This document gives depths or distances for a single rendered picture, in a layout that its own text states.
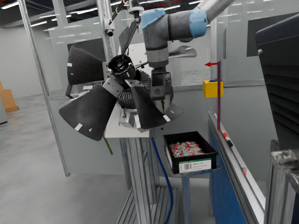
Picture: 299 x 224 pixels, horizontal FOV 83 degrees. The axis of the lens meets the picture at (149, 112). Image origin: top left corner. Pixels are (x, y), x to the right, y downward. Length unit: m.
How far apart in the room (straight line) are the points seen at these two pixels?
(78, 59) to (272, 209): 0.97
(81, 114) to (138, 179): 0.60
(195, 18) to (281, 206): 0.47
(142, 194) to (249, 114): 1.10
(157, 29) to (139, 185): 0.96
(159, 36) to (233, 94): 1.15
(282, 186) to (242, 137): 1.38
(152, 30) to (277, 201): 0.50
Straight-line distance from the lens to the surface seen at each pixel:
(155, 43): 0.56
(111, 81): 0.85
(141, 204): 1.33
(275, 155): 0.26
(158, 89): 0.55
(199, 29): 0.56
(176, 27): 0.55
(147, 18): 0.56
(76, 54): 1.04
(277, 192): 0.39
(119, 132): 0.98
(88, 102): 0.82
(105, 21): 1.44
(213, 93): 1.07
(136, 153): 1.09
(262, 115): 1.72
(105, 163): 2.06
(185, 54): 0.81
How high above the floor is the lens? 1.20
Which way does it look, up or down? 15 degrees down
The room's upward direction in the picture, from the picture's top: 6 degrees counter-clockwise
